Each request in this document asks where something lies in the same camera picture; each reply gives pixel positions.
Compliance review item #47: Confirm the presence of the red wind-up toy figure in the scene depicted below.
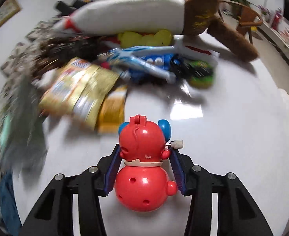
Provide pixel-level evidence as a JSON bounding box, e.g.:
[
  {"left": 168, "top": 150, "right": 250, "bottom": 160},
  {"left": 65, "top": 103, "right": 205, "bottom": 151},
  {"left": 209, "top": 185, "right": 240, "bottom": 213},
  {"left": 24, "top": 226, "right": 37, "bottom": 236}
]
[{"left": 114, "top": 114, "right": 183, "bottom": 212}]

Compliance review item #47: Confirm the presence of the grey trash bag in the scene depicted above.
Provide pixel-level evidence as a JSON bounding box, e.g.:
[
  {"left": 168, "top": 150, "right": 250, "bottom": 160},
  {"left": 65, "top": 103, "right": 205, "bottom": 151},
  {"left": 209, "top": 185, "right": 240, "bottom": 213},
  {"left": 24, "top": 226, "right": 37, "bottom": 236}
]
[{"left": 0, "top": 75, "right": 48, "bottom": 172}]

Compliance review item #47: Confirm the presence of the yellow snack bag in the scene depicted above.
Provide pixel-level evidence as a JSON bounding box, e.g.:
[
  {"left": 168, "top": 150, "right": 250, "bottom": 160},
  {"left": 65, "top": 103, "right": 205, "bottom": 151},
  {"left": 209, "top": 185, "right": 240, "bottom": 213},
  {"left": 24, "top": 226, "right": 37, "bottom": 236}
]
[{"left": 39, "top": 58, "right": 128, "bottom": 134}]

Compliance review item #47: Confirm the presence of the green round toy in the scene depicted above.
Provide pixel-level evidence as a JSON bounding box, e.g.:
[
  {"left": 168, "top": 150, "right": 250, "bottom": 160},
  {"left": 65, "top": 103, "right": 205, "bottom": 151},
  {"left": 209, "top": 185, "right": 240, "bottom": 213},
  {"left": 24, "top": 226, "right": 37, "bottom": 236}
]
[{"left": 188, "top": 60, "right": 214, "bottom": 89}]

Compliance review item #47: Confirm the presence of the floral patterned sofa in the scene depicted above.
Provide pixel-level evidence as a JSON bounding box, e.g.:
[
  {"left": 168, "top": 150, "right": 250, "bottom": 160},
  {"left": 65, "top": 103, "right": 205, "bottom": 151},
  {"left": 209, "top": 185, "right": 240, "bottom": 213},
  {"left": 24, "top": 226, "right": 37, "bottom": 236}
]
[{"left": 0, "top": 17, "right": 61, "bottom": 134}]

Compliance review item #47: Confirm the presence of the white red flat box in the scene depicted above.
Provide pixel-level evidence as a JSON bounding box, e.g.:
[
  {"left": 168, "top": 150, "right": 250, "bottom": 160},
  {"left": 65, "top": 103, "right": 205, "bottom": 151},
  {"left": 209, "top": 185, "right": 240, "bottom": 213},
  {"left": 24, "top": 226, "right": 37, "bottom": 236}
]
[{"left": 176, "top": 43, "right": 220, "bottom": 67}]

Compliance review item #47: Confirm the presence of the blue white toothpaste tube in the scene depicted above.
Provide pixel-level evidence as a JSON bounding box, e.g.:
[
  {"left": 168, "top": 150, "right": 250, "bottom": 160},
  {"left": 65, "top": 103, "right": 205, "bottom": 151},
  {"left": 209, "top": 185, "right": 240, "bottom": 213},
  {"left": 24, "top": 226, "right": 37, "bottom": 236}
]
[{"left": 98, "top": 40, "right": 185, "bottom": 84}]

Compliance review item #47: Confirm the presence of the long white tv cabinet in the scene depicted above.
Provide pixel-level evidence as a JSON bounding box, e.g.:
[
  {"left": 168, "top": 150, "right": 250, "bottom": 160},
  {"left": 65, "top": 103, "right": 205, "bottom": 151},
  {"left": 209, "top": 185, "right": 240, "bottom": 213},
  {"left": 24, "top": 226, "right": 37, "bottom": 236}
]
[{"left": 258, "top": 23, "right": 289, "bottom": 61}]

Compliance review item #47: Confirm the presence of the wooden armchair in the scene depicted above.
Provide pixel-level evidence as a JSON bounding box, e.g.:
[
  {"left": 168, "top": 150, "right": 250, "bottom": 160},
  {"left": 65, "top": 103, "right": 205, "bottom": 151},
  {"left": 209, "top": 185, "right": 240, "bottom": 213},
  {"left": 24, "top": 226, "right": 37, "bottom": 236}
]
[{"left": 219, "top": 0, "right": 264, "bottom": 44}]

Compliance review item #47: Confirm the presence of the red fire extinguisher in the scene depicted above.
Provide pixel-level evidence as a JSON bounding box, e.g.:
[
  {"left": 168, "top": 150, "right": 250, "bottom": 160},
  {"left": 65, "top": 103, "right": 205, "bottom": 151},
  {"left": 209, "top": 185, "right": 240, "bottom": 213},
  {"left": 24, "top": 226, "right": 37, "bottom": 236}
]
[{"left": 271, "top": 7, "right": 282, "bottom": 30}]

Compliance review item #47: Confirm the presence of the white and brown plush knife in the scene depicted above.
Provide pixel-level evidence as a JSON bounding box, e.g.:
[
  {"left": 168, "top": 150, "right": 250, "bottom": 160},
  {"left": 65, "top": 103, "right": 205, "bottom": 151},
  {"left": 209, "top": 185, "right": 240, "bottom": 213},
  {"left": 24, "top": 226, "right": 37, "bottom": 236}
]
[{"left": 53, "top": 0, "right": 259, "bottom": 62}]

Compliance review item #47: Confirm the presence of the framed wall picture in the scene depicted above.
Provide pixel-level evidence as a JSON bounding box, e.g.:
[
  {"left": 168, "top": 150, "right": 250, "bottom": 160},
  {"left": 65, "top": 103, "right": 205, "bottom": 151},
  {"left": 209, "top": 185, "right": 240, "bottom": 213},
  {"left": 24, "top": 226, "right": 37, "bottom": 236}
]
[{"left": 0, "top": 0, "right": 21, "bottom": 27}]

